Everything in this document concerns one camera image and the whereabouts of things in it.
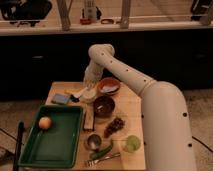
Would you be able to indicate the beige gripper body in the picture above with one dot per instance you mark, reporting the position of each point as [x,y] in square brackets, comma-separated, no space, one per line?
[89,82]

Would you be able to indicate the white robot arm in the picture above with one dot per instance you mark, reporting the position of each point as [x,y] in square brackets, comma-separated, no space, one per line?
[166,125]

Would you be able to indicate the small metal cup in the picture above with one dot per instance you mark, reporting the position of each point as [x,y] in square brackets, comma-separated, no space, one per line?
[94,142]

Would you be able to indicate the green plastic cup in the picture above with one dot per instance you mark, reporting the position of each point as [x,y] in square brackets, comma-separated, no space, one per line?
[133,143]

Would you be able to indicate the orange bowl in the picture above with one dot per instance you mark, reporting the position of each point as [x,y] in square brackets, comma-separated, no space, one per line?
[108,86]

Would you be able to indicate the dark brown bowl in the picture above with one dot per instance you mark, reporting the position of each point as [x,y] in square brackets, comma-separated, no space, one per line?
[103,106]

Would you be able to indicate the wooden block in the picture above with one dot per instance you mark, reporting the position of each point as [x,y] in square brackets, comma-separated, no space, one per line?
[88,119]

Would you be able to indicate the blue sponge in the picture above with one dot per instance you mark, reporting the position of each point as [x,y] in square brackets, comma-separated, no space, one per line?
[60,99]

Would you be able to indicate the bunch of red grapes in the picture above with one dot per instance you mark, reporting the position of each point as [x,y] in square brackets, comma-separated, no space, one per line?
[114,126]

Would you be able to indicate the orange fruit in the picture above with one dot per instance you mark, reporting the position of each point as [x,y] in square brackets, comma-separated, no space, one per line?
[45,123]

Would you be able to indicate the green plastic tray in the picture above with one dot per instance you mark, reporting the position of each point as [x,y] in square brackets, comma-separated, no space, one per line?
[55,148]

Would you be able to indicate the white bottle on floor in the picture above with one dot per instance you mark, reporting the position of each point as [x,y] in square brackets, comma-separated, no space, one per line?
[90,10]

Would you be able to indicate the green chili pepper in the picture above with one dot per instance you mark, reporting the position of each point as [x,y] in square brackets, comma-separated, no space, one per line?
[101,153]

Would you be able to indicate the wooden table leg left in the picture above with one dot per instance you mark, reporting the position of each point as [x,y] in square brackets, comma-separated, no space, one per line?
[64,16]

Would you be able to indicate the wooden table leg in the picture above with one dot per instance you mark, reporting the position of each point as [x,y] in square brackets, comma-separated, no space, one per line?
[124,22]
[64,16]

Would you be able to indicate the black pole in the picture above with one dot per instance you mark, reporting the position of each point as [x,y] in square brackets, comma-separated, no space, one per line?
[18,147]

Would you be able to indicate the wooden table leg right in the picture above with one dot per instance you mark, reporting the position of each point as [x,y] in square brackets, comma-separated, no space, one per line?
[124,22]

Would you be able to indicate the black office chair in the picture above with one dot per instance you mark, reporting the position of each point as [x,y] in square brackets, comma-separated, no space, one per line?
[30,11]

